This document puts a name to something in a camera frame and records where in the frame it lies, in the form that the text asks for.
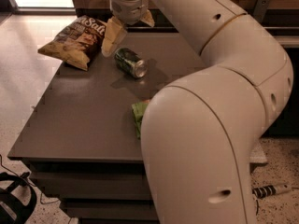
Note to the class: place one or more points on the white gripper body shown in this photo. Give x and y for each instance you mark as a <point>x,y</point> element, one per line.
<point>129,8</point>

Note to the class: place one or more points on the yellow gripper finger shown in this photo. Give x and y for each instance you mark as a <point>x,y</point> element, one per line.
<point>148,19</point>
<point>114,34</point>

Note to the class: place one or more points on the green soda can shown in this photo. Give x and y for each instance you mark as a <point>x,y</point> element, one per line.
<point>129,62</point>

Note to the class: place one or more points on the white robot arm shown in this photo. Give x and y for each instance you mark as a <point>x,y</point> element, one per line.
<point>198,132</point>

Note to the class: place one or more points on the brown sea salt chips bag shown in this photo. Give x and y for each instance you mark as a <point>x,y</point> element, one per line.
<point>77,42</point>

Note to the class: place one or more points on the green dang chips bag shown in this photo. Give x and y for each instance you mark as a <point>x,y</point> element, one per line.
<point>138,110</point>

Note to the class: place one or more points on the grey drawer cabinet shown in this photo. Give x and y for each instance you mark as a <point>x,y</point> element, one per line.
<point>81,144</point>

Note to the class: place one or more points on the black headset on floor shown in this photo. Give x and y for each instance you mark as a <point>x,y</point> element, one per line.
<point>12,210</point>

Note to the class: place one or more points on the striped power strip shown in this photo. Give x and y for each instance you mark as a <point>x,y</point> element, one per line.
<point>270,190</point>

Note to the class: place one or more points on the right metal bracket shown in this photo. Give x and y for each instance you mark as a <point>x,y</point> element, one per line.
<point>260,9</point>

